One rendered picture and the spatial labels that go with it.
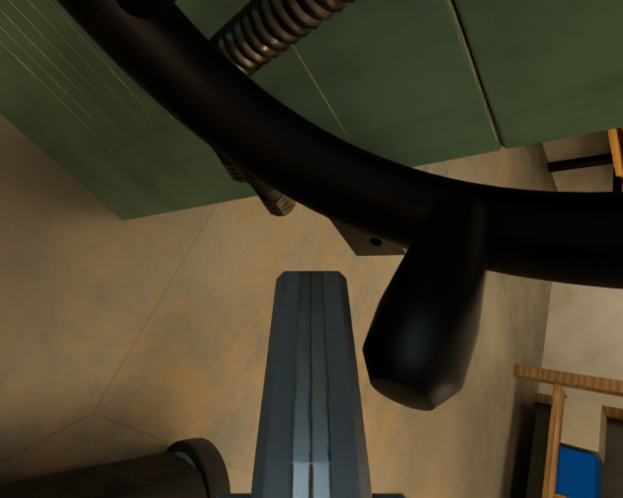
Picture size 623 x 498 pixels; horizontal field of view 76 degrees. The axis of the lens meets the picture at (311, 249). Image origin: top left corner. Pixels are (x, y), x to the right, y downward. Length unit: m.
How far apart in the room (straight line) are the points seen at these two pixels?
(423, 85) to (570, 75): 0.09
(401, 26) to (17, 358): 0.75
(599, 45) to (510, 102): 0.06
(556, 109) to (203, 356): 0.84
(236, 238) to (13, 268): 0.46
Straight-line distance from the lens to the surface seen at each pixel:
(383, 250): 0.42
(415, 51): 0.32
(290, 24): 0.19
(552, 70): 0.31
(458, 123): 0.34
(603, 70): 0.31
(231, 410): 1.06
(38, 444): 0.88
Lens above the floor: 0.81
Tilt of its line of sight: 43 degrees down
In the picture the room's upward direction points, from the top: 88 degrees clockwise
